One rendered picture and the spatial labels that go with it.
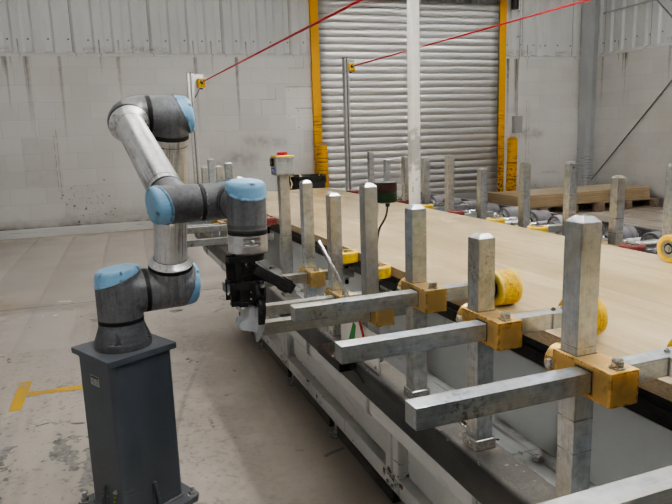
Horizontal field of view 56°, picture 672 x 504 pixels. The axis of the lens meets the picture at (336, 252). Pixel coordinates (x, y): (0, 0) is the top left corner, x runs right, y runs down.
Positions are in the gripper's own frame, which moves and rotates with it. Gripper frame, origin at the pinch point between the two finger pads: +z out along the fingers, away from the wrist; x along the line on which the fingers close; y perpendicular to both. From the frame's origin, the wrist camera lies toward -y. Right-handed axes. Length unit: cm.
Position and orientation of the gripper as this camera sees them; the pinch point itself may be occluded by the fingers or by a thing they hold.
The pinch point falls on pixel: (260, 335)
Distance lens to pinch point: 151.9
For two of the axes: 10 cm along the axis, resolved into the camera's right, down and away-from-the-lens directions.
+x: 3.5, 1.7, -9.2
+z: 0.1, 9.8, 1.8
